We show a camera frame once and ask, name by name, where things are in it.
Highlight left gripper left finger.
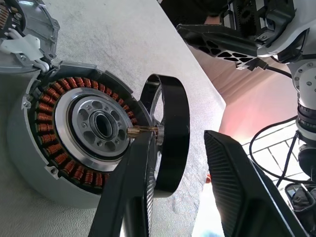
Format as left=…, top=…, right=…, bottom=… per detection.
left=87, top=129, right=158, bottom=237

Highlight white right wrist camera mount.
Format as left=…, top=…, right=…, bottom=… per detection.
left=256, top=0, right=316, bottom=65

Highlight person in black clothes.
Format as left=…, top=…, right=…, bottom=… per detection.
left=158, top=0, right=232, bottom=27

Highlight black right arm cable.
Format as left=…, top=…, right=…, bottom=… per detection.
left=236, top=58, right=301, bottom=188

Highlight dark grey rounded item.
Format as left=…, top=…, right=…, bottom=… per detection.
left=283, top=181, right=316, bottom=218

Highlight white motor wire bracket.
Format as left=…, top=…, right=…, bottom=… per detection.
left=0, top=34, right=51, bottom=74

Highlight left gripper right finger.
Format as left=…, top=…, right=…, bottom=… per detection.
left=203, top=130, right=316, bottom=237

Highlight silver pulley wheel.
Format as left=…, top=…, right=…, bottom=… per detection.
left=126, top=73, right=191, bottom=198

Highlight grey stator housing copper coils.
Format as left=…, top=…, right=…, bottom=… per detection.
left=6, top=61, right=154, bottom=210

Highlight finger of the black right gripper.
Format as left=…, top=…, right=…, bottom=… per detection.
left=176, top=24, right=259, bottom=68

